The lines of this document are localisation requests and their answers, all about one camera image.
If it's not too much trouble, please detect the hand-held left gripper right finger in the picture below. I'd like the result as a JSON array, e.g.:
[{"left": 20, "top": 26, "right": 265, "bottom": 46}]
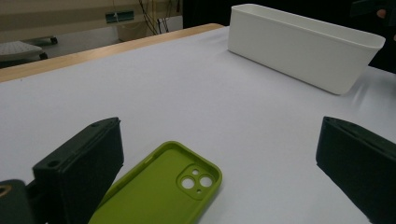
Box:
[{"left": 316, "top": 116, "right": 396, "bottom": 224}]

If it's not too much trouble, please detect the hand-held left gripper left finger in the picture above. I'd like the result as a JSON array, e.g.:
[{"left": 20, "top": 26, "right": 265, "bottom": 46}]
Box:
[{"left": 32, "top": 117, "right": 125, "bottom": 224}]

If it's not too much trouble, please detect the green phone case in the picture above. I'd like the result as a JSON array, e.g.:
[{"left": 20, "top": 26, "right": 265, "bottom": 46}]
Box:
[{"left": 88, "top": 140, "right": 223, "bottom": 224}]

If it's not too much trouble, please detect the white plastic bin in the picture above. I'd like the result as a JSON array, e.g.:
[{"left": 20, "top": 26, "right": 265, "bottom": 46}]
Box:
[{"left": 227, "top": 3, "right": 387, "bottom": 95}]

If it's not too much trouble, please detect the white table sheet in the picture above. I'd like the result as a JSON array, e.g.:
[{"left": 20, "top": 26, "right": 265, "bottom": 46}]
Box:
[{"left": 0, "top": 26, "right": 396, "bottom": 224}]

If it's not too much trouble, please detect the low rolling cart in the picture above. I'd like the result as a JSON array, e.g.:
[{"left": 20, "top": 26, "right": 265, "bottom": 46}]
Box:
[{"left": 0, "top": 36, "right": 59, "bottom": 64}]

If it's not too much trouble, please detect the bundle of hanging cables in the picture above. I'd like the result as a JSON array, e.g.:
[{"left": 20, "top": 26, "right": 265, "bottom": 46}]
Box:
[{"left": 138, "top": 0, "right": 182, "bottom": 35}]

